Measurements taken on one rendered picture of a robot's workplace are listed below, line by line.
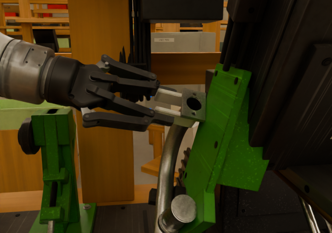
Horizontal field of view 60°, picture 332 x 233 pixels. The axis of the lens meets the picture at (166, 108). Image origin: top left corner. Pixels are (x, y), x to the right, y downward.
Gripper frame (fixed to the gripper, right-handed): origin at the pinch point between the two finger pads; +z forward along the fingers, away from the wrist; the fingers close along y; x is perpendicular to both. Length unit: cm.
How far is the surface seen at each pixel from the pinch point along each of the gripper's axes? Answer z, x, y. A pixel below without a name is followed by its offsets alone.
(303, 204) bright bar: 19.1, -3.6, -13.4
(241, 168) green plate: 9.0, -4.6, -10.5
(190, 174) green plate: 4.5, 3.5, -9.6
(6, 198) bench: -33, 52, -7
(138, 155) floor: 28, 273, 111
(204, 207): 4.4, -2.9, -16.2
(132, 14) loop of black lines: -10.9, 7.7, 28.8
